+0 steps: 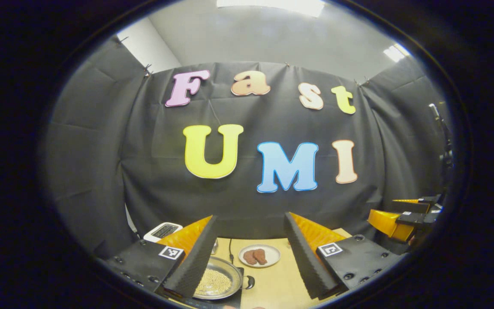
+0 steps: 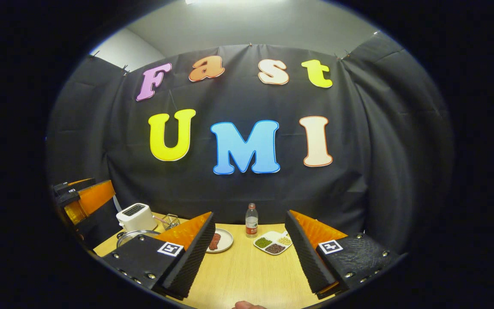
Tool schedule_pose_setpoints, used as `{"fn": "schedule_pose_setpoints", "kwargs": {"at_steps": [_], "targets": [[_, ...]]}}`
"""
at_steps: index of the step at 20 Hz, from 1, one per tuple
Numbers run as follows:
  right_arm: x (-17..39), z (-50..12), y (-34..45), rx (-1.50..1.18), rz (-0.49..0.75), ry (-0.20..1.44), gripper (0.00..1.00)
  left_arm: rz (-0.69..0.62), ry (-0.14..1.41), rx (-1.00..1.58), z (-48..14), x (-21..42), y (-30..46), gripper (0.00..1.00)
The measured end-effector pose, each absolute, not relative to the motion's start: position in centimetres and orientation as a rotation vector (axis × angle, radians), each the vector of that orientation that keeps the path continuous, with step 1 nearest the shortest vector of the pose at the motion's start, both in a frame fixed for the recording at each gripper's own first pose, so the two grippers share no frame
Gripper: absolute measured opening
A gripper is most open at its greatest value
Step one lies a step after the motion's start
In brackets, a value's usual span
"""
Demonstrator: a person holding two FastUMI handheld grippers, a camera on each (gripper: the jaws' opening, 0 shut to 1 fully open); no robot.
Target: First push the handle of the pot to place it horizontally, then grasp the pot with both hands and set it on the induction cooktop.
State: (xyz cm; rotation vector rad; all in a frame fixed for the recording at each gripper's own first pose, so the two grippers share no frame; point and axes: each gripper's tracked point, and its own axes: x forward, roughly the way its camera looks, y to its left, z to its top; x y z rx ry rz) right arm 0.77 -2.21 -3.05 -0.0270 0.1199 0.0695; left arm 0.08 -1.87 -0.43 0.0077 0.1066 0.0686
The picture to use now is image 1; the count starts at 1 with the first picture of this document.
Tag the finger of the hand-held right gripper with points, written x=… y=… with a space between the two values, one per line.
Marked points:
x=418 y=205
x=386 y=223

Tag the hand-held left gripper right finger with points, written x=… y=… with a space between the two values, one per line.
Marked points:
x=307 y=262

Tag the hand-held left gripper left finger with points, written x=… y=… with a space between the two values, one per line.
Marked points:
x=195 y=262

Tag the stainless steel pot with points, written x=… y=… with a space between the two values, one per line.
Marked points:
x=234 y=272

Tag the black induction cooktop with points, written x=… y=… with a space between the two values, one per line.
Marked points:
x=236 y=296

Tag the pile of soybeans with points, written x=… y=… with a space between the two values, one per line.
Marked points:
x=215 y=283

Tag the round white plate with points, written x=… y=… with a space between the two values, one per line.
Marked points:
x=272 y=255

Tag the white toaster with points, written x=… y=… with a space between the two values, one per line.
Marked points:
x=161 y=231

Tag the brown meat piece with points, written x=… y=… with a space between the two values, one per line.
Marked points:
x=249 y=257
x=260 y=256

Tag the black backdrop cloth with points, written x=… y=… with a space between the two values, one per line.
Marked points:
x=144 y=171

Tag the small ceiling light panel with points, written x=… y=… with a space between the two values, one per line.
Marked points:
x=396 y=52

